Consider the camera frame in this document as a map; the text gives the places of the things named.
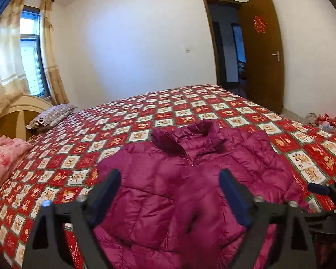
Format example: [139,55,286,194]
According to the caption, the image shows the magenta puffer jacket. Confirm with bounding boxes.
[94,120,308,268]

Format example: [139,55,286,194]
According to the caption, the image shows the clothes pile on floor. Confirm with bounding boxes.
[305,113,336,133]

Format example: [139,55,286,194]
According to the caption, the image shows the red patterned bedspread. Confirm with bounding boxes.
[0,85,336,268]

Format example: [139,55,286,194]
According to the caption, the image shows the pink folded blanket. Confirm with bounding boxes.
[0,135,32,189]

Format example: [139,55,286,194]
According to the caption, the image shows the striped pillow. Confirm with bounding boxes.
[26,104,76,132]

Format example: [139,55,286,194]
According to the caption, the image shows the cream wooden headboard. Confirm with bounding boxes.
[0,94,52,141]

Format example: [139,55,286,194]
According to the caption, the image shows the beige right curtain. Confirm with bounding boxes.
[39,0,69,105]

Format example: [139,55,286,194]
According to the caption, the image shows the sheer beige left curtain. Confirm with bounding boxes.
[0,0,29,114]

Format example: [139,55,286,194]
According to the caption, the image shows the brown wooden door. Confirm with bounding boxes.
[238,0,285,114]

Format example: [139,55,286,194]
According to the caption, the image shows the red door decoration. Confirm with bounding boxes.
[253,15,268,33]

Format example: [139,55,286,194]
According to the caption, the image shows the window with dark frame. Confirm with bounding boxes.
[20,6,50,99]

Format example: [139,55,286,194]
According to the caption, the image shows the silver door handle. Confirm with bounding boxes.
[273,51,281,62]

